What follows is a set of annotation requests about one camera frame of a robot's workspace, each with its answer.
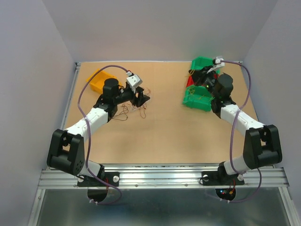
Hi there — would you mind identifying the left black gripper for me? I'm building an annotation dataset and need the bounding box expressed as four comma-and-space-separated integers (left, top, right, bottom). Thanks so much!
114, 86, 150, 108

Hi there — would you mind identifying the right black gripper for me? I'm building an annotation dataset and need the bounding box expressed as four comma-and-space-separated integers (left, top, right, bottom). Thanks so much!
188, 65, 219, 99

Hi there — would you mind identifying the wire bundle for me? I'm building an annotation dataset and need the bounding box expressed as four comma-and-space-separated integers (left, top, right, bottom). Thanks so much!
129, 88, 153, 119

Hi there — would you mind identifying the yellow wire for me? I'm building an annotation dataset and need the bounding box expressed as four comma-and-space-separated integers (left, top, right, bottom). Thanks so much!
185, 69, 212, 102

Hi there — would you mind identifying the brown wire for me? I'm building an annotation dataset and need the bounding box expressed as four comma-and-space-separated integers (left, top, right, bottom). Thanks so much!
110, 105, 129, 121

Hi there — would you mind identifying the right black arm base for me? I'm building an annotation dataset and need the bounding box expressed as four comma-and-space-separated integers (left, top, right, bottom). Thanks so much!
199, 171, 245, 186

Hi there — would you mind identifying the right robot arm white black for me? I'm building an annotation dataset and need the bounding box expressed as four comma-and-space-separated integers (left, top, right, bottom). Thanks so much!
190, 66, 283, 185

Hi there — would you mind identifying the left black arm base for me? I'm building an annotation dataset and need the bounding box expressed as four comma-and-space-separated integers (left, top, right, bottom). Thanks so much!
77, 171, 120, 188

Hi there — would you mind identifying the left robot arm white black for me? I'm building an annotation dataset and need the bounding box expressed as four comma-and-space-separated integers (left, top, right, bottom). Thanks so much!
47, 74, 150, 186

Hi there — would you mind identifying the far green plastic bin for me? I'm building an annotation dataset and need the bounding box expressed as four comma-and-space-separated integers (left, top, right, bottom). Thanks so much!
190, 56, 225, 72

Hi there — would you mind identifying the green plastic bin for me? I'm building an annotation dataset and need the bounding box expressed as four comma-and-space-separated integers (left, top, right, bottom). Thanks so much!
182, 85, 213, 112
190, 56, 225, 72

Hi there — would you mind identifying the red plastic bin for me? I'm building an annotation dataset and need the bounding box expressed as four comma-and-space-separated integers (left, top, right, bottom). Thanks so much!
186, 75, 194, 87

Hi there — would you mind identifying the near green plastic bin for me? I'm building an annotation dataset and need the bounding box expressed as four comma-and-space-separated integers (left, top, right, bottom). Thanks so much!
182, 85, 213, 112

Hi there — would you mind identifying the yellow plastic bin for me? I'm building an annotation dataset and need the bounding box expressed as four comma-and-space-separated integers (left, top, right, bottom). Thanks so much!
89, 71, 117, 94

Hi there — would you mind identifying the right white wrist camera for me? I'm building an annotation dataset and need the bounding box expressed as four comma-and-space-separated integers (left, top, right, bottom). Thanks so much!
207, 56, 225, 73

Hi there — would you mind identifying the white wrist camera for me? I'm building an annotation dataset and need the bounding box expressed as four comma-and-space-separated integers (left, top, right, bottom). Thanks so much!
126, 71, 143, 93
207, 56, 225, 73

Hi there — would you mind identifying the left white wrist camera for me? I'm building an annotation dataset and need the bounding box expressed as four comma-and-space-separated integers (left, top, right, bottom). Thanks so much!
126, 71, 143, 93

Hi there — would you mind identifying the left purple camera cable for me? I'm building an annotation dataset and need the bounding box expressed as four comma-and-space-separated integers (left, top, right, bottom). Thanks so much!
77, 65, 129, 205

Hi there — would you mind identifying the aluminium mounting rail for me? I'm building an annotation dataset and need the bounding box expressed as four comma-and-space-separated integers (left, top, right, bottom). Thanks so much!
38, 164, 289, 189

